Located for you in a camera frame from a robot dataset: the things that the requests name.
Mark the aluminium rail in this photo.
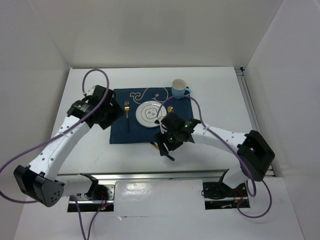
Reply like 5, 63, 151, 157
39, 169, 276, 182
234, 66, 276, 177

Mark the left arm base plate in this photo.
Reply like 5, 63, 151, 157
67, 180, 116, 213

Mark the blue placemat with whale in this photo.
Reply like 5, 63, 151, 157
108, 87, 197, 145

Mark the gold fork green handle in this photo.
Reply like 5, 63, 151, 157
124, 101, 130, 132

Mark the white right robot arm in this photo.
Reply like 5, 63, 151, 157
155, 112, 275, 196

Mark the gold spoon green handle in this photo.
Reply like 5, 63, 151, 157
167, 106, 174, 115

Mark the aluminium right side rail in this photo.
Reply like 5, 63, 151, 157
234, 66, 276, 177

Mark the light blue mug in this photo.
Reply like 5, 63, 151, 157
171, 79, 191, 100

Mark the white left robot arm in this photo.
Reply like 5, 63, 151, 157
13, 85, 124, 207

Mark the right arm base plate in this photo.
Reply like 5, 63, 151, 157
201, 182, 250, 210

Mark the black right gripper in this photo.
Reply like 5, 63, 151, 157
154, 128, 184, 156

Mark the aluminium front rail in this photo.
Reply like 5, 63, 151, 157
39, 169, 276, 182

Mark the white plate with dark rim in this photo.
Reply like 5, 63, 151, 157
135, 101, 167, 128

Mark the gold knife green handle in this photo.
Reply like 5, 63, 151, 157
150, 142, 175, 161

